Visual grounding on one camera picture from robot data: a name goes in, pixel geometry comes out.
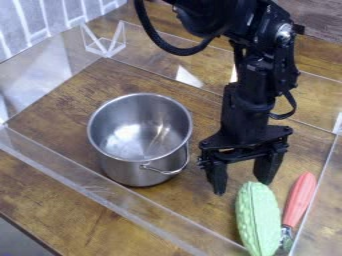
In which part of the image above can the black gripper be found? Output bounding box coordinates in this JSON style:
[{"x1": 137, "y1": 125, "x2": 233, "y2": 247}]
[{"x1": 199, "y1": 83, "x2": 292, "y2": 196}]

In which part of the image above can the green bumpy toy vegetable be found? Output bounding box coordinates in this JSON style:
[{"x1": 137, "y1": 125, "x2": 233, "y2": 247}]
[{"x1": 235, "y1": 182, "x2": 280, "y2": 256}]

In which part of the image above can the silver metal pot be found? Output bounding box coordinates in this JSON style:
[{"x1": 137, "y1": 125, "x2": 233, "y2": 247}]
[{"x1": 87, "y1": 93, "x2": 192, "y2": 187}]

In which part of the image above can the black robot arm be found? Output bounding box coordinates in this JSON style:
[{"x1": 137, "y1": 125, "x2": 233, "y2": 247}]
[{"x1": 169, "y1": 0, "x2": 299, "y2": 195}]

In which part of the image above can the red handled metal spoon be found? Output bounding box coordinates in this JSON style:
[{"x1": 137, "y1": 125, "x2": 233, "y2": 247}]
[{"x1": 279, "y1": 172, "x2": 316, "y2": 252}]

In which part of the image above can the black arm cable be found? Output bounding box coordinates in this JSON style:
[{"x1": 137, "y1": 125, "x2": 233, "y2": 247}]
[{"x1": 132, "y1": 0, "x2": 219, "y2": 57}]

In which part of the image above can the black wall strip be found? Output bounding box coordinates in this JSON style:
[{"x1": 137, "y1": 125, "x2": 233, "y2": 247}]
[{"x1": 292, "y1": 24, "x2": 304, "y2": 35}]

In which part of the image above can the clear acrylic triangle bracket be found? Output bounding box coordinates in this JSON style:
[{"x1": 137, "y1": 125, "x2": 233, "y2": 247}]
[{"x1": 80, "y1": 21, "x2": 127, "y2": 58}]

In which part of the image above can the clear acrylic enclosure wall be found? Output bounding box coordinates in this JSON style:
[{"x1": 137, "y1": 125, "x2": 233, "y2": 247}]
[{"x1": 0, "y1": 19, "x2": 342, "y2": 256}]

